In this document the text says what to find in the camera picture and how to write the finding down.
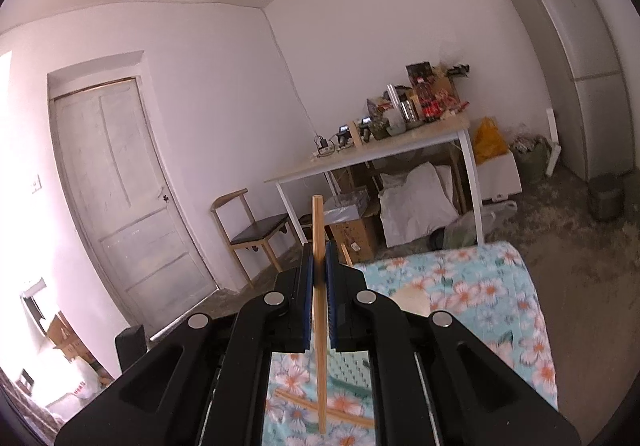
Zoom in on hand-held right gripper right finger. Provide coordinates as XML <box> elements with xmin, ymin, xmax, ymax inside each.
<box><xmin>325</xmin><ymin>240</ymin><xmax>583</xmax><ymax>446</ymax></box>

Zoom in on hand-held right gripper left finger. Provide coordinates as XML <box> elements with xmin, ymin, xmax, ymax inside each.
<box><xmin>54</xmin><ymin>243</ymin><xmax>316</xmax><ymax>446</ymax></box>

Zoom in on green perforated utensil holder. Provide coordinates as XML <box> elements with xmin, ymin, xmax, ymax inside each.
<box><xmin>327</xmin><ymin>351</ymin><xmax>372</xmax><ymax>389</ymax></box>

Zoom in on white rice paddle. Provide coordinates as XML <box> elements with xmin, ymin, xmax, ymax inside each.
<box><xmin>390</xmin><ymin>289</ymin><xmax>431</xmax><ymax>318</ymax></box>

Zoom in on wooden cabinet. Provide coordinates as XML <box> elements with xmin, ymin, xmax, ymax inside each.
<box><xmin>47</xmin><ymin>310</ymin><xmax>93</xmax><ymax>364</ymax></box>

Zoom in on brown cardboard box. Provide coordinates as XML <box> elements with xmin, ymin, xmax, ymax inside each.
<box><xmin>325</xmin><ymin>213</ymin><xmax>379</xmax><ymax>264</ymax></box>

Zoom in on white printed plastic bag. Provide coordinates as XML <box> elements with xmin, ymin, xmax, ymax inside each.
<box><xmin>47</xmin><ymin>357</ymin><xmax>103</xmax><ymax>409</ymax></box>

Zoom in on wooden chair with dark seat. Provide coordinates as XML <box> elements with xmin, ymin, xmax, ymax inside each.
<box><xmin>210</xmin><ymin>188</ymin><xmax>296</xmax><ymax>287</ymax></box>

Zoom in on wrapped white flat box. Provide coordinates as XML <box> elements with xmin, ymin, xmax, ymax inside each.
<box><xmin>322</xmin><ymin>193</ymin><xmax>371</xmax><ymax>225</ymax></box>

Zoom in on white sack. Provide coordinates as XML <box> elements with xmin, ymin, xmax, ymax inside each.
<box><xmin>378</xmin><ymin>162</ymin><xmax>460</xmax><ymax>247</ymax></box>

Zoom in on white panelled door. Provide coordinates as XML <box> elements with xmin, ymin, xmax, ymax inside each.
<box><xmin>47</xmin><ymin>76</ymin><xmax>218</xmax><ymax>337</ymax></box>

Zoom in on blue floral blanket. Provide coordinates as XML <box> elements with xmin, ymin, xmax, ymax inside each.
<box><xmin>262</xmin><ymin>241</ymin><xmax>558</xmax><ymax>446</ymax></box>

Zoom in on white table with wooden top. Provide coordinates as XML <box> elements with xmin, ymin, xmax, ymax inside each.
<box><xmin>264</xmin><ymin>113</ymin><xmax>485</xmax><ymax>247</ymax></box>

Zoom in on metal canister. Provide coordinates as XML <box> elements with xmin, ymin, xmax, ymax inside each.
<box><xmin>400</xmin><ymin>94</ymin><xmax>421</xmax><ymax>123</ymax></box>

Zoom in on red drink bottle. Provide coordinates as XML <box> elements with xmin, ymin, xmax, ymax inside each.
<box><xmin>417</xmin><ymin>79</ymin><xmax>444</xmax><ymax>119</ymax></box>

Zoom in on yellow plastic bag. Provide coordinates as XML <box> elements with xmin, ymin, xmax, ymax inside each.
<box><xmin>472</xmin><ymin>117</ymin><xmax>508</xmax><ymax>164</ymax></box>

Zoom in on green bag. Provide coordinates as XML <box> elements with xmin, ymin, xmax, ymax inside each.
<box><xmin>515</xmin><ymin>136</ymin><xmax>551</xmax><ymax>183</ymax></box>

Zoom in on long white carton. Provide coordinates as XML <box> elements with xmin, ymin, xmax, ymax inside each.
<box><xmin>545</xmin><ymin>109</ymin><xmax>563</xmax><ymax>177</ymax></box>

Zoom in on dark grey rice cooker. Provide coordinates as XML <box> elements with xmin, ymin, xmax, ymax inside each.
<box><xmin>587</xmin><ymin>175</ymin><xmax>626</xmax><ymax>222</ymax></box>

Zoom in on silver refrigerator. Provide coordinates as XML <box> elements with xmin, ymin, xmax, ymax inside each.
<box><xmin>505</xmin><ymin>0</ymin><xmax>635</xmax><ymax>182</ymax></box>

